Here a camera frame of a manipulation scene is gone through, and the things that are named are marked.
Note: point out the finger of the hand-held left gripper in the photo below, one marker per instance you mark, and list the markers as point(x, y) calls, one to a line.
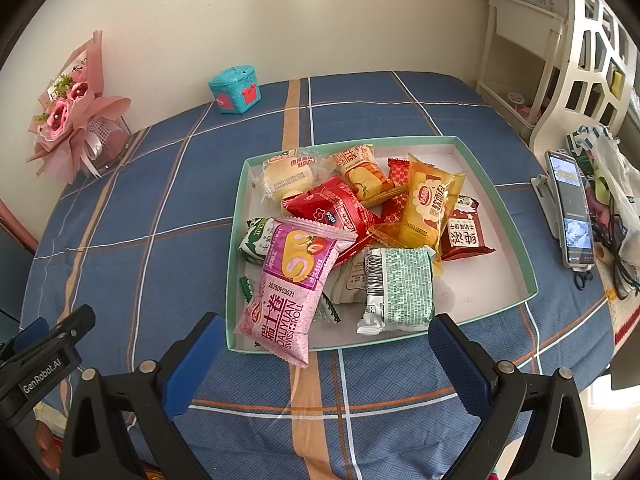
point(60, 327)

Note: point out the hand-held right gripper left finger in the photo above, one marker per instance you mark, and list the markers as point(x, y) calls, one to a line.
point(192, 365)

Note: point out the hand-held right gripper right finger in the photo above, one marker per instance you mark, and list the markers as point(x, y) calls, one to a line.
point(457, 360)

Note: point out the light green snack packet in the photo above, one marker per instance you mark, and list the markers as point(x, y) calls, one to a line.
point(400, 285)

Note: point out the mint green cardboard tray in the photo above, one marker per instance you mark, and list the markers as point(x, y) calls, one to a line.
point(500, 270)

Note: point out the pink cake roll packet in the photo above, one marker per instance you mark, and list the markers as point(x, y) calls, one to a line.
point(295, 300)

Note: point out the red white biscuit packet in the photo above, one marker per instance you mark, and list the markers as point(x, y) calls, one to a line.
point(465, 235)

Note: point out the white snack packet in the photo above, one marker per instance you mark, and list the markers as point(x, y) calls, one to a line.
point(350, 280)

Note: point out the clear green-edged cake packet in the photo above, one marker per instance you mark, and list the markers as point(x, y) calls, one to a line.
point(329, 312)

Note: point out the dark green biscuit packet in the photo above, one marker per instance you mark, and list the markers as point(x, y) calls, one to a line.
point(255, 240)

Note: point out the yellow cake packet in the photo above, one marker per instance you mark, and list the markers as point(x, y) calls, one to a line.
point(425, 200)

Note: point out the red patterned wafer packet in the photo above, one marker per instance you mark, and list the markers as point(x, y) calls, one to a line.
point(397, 177)

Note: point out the red snack packet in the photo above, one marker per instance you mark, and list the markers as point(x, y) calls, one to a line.
point(330, 210)

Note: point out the beige cake roll packet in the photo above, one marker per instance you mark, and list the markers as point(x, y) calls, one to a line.
point(362, 172)

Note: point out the person's left hand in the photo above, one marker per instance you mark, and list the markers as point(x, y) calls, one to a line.
point(50, 442)

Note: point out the white red crochet cloth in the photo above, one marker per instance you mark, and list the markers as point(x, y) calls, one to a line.
point(625, 310)

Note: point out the small tape roll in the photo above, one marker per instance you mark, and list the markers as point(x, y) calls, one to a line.
point(598, 252)

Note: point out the blue checked tablecloth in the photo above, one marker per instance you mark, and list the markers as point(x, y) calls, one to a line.
point(175, 185)

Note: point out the clear glass vase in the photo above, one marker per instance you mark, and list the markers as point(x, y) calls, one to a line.
point(112, 147)

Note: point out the white phone stand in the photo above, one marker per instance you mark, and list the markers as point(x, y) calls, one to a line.
point(542, 192)

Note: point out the smartphone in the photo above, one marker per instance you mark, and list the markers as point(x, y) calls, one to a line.
point(570, 200)

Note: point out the clear bun packet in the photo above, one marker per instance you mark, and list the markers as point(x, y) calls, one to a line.
point(287, 175)

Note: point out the pink flower bouquet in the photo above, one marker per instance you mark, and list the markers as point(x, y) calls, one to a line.
point(65, 110)

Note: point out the green white carton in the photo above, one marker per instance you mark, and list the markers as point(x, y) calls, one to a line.
point(575, 145)

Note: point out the clear plastic bag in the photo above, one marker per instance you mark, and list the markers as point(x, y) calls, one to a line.
point(617, 170)

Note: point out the pink toy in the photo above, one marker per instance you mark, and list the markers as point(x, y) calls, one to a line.
point(526, 114)

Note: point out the teal toy box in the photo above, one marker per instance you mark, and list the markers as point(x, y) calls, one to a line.
point(235, 90)

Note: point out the yellow sponge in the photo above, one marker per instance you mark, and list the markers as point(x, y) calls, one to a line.
point(617, 83)

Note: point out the white shelf rack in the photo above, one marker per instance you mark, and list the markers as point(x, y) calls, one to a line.
point(492, 35)

